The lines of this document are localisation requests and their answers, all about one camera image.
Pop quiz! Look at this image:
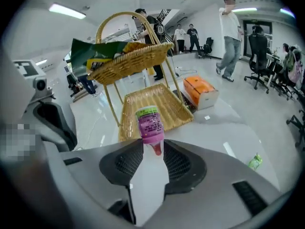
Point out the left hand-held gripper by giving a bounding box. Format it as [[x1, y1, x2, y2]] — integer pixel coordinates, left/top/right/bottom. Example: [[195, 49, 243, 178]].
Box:
[[0, 51, 78, 153]]

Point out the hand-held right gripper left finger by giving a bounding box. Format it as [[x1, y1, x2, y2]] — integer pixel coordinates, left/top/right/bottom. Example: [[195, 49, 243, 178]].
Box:
[[44, 139, 144, 229]]

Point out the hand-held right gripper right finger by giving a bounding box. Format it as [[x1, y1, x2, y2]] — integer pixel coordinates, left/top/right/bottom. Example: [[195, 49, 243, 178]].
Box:
[[142, 139, 288, 229]]

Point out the small light green packet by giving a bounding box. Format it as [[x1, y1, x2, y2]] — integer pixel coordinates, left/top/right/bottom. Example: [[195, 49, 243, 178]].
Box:
[[247, 153, 264, 171]]

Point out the dark green snack bag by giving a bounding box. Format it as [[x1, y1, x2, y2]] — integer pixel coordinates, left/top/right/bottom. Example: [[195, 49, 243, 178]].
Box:
[[70, 38, 129, 77]]

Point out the yellow green snack packet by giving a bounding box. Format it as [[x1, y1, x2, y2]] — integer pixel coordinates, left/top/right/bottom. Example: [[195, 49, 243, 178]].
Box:
[[86, 58, 113, 73]]

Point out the purple label small bottle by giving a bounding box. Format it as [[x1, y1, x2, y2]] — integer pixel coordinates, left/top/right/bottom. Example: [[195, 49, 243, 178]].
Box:
[[135, 105, 165, 156]]

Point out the two-tier wicker basket container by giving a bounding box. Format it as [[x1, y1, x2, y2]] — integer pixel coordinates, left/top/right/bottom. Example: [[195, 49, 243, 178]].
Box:
[[87, 11, 195, 143]]

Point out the person's left forearm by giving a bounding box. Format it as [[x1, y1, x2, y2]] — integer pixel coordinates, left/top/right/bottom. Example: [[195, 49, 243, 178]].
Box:
[[0, 127, 72, 229]]

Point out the white table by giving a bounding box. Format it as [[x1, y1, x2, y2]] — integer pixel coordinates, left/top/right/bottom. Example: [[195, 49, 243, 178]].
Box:
[[69, 80, 283, 193]]

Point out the black office chair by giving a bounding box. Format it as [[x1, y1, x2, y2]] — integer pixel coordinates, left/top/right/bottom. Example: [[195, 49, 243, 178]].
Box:
[[199, 37, 214, 60], [244, 26, 275, 94], [66, 72, 83, 95], [285, 108, 305, 152]]

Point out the orange tissue box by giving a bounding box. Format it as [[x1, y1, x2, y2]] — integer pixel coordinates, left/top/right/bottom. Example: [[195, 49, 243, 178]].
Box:
[[183, 75, 220, 111]]

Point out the ceiling light panel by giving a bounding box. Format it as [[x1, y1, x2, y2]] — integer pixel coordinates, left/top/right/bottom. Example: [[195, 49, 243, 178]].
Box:
[[48, 3, 87, 20], [279, 8, 296, 19], [232, 7, 258, 13]]

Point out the white office desk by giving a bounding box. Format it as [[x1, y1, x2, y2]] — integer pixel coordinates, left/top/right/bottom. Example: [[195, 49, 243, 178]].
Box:
[[265, 52, 282, 86]]

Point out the dark double door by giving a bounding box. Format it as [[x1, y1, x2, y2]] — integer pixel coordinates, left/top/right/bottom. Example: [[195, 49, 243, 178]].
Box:
[[242, 19, 273, 58]]

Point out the white power strip with cable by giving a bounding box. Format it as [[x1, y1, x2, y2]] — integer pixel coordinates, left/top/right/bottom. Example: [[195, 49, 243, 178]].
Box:
[[171, 56, 198, 78]]

